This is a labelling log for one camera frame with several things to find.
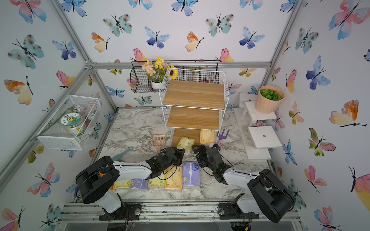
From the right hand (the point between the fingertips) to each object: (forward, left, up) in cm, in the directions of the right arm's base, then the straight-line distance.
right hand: (193, 149), depth 84 cm
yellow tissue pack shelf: (-19, +9, +5) cm, 21 cm away
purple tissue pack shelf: (-18, +29, -8) cm, 35 cm away
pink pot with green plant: (+19, -39, +23) cm, 49 cm away
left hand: (0, +3, +1) cm, 3 cm away
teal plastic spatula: (0, +50, -14) cm, 52 cm away
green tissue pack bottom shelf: (+6, +5, -4) cm, 8 cm away
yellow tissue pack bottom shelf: (+13, -9, -7) cm, 17 cm away
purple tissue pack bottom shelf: (-12, +1, -7) cm, 14 cm away
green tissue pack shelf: (-17, +18, -6) cm, 25 cm away
